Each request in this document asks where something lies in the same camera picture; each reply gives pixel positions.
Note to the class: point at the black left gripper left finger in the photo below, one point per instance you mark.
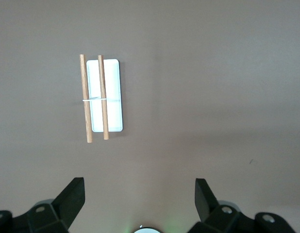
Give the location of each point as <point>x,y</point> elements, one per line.
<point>67,201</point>

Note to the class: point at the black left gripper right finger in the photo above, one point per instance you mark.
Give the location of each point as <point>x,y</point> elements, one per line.
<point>205,201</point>

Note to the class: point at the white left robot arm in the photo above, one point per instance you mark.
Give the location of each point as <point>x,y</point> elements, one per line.
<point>146,230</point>

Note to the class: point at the wooden rack rod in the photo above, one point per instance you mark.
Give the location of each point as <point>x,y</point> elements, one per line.
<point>85,80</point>
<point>102,80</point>

